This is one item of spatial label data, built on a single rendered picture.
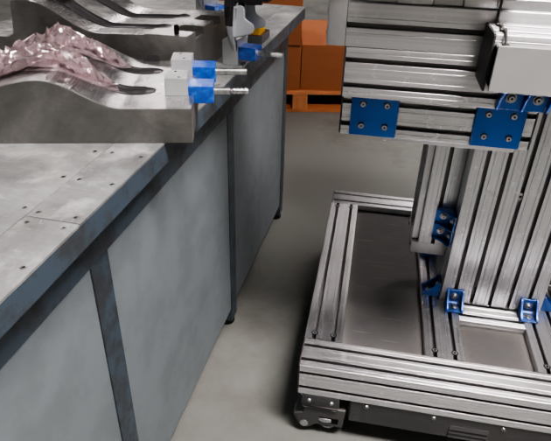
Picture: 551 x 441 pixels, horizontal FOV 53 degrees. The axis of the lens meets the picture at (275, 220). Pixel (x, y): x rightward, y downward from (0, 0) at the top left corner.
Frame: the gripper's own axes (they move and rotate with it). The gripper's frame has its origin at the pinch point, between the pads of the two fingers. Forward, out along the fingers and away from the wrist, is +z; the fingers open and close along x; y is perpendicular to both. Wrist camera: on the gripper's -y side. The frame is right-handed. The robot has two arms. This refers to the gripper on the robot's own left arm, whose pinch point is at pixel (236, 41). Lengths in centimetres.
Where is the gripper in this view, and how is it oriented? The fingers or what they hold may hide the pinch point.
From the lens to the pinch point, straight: 126.8
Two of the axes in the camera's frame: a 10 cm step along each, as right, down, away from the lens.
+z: -0.2, 8.5, 5.2
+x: 3.3, -4.8, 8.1
